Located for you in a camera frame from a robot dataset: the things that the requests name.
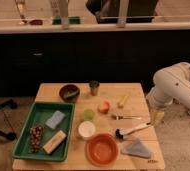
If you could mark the black office chair base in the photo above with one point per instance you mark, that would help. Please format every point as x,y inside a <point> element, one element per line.
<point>13,105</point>

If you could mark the peach fruit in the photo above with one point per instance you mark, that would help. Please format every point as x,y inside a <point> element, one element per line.
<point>104,107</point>

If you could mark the metal fork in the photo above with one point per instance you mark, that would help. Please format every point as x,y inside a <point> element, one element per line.
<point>118,117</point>

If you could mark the grey folded cloth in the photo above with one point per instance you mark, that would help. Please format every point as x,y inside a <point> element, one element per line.
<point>137,148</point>

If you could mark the blue sponge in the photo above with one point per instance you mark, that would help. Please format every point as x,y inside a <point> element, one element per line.
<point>55,119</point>

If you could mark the orange bowl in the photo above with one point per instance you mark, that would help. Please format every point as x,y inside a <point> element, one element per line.
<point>101,150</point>

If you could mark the yellow banana piece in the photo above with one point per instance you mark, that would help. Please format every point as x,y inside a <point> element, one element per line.
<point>122,101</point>

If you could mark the black white brush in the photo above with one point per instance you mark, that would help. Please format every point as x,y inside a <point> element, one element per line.
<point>121,133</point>

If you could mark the white window rail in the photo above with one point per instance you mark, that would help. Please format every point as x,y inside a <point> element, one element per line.
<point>96,28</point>

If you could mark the green plastic tray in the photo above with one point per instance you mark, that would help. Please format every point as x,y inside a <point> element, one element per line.
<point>39,113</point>

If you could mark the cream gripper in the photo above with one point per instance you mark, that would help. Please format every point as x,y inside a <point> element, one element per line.
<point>156,117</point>

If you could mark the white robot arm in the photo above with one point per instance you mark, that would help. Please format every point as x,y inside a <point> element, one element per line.
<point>170,83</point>

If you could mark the metal cup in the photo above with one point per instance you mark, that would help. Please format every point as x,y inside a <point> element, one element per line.
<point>94,87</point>

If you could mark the green small cup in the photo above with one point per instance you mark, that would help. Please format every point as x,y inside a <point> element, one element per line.
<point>87,115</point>

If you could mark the dark red bowl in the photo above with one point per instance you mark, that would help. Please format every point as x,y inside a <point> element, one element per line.
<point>69,93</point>

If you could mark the red grapes bunch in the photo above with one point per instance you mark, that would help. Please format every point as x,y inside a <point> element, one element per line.
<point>36,134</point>

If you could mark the wooden block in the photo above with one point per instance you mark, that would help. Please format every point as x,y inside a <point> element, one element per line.
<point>51,145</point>

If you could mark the white cup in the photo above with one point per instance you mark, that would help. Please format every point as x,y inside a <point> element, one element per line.
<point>86,129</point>

